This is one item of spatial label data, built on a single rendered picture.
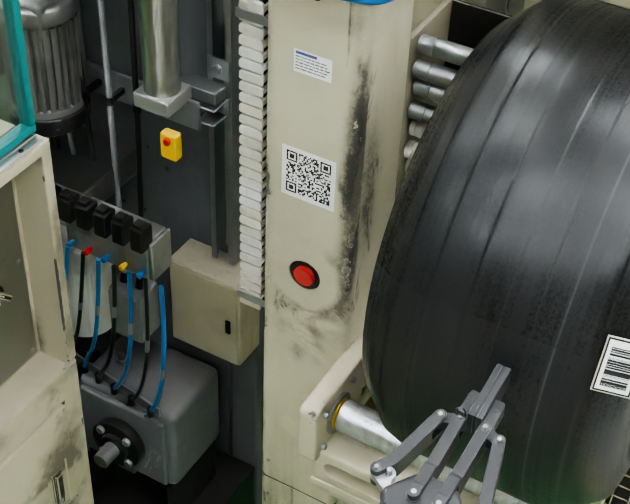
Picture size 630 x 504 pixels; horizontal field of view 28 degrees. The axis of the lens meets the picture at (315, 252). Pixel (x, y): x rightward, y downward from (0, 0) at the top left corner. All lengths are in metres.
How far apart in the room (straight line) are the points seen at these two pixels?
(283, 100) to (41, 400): 0.54
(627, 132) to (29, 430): 0.90
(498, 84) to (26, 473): 0.86
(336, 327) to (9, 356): 0.44
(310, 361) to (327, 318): 0.10
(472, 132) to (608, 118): 0.13
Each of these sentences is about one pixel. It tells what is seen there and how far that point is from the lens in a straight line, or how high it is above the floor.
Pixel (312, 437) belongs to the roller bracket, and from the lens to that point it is 1.64.
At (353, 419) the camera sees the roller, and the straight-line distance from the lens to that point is 1.65.
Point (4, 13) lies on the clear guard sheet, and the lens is 1.44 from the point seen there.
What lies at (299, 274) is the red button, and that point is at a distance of 1.63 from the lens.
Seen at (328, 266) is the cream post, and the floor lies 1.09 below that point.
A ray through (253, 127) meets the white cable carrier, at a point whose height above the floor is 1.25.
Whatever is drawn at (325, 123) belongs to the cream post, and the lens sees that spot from 1.47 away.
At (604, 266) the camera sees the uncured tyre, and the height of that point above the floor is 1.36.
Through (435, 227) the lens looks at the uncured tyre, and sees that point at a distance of 1.27.
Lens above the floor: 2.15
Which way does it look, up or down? 41 degrees down
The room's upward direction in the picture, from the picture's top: 3 degrees clockwise
